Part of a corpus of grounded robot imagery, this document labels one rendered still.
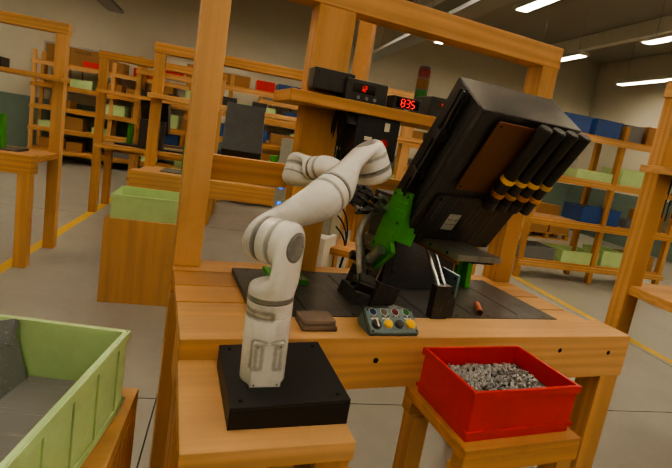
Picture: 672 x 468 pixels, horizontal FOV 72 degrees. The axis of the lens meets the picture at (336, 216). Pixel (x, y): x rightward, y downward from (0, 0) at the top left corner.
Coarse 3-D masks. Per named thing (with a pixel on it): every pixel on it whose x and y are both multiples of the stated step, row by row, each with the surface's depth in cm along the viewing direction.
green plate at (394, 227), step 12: (396, 192) 154; (408, 192) 148; (396, 204) 151; (408, 204) 146; (384, 216) 155; (396, 216) 149; (408, 216) 148; (384, 228) 153; (396, 228) 146; (408, 228) 149; (384, 240) 150; (396, 240) 148; (408, 240) 150
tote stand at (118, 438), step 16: (128, 400) 98; (128, 416) 94; (112, 432) 88; (128, 432) 98; (96, 448) 83; (112, 448) 84; (128, 448) 100; (96, 464) 79; (112, 464) 85; (128, 464) 103
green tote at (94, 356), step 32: (0, 320) 90; (32, 320) 90; (32, 352) 91; (64, 352) 92; (96, 352) 92; (96, 384) 80; (64, 416) 69; (96, 416) 81; (32, 448) 60; (64, 448) 71
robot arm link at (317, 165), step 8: (312, 160) 134; (320, 160) 132; (328, 160) 131; (336, 160) 131; (312, 168) 133; (320, 168) 131; (328, 168) 130; (384, 168) 118; (312, 176) 135; (360, 176) 120; (368, 176) 118; (376, 176) 118; (384, 176) 119; (360, 184) 123; (368, 184) 120; (376, 184) 120
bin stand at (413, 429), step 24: (408, 408) 120; (432, 408) 113; (408, 432) 119; (552, 432) 111; (408, 456) 120; (456, 456) 101; (480, 456) 100; (504, 456) 103; (528, 456) 106; (552, 456) 108
